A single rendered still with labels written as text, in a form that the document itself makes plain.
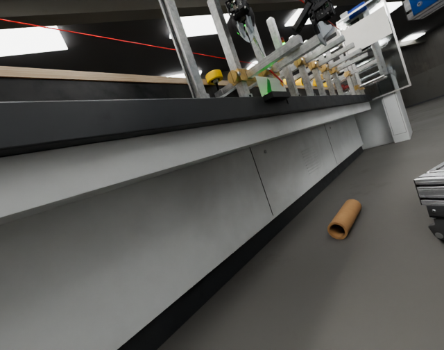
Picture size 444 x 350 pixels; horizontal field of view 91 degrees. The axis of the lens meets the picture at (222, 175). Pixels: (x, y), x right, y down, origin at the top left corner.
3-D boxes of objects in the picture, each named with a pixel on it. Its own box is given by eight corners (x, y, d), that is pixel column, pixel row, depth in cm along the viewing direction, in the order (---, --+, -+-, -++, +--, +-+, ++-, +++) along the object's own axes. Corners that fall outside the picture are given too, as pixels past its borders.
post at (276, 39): (300, 97, 127) (273, 17, 125) (297, 97, 124) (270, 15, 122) (294, 100, 129) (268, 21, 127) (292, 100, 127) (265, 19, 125)
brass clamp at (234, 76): (258, 80, 95) (254, 69, 95) (239, 78, 86) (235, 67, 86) (247, 87, 100) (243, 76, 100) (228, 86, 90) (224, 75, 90)
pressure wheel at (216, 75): (227, 96, 109) (220, 73, 109) (229, 89, 101) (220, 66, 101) (212, 101, 109) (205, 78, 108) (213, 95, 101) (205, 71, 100)
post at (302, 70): (318, 105, 145) (295, 35, 143) (316, 105, 142) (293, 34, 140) (313, 107, 147) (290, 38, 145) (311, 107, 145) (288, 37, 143)
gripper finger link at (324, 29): (334, 37, 87) (327, 14, 87) (320, 46, 91) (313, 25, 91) (337, 38, 89) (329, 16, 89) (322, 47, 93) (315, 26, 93)
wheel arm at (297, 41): (304, 46, 77) (300, 34, 77) (300, 44, 74) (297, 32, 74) (221, 101, 108) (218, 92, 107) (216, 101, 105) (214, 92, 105)
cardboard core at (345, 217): (359, 198, 114) (343, 221, 93) (363, 212, 114) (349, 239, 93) (342, 200, 120) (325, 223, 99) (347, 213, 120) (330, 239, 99)
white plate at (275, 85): (288, 96, 114) (282, 78, 114) (263, 97, 96) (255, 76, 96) (288, 97, 115) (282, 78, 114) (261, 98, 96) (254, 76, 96)
